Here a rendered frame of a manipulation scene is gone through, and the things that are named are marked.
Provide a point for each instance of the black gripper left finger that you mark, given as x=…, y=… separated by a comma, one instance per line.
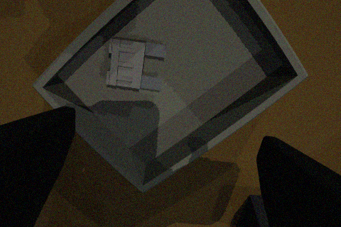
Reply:
x=32, y=154

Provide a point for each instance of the grey square tray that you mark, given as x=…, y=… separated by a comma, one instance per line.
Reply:
x=226, y=62

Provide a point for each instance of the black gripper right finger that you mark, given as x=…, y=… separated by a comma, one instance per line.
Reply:
x=297, y=191

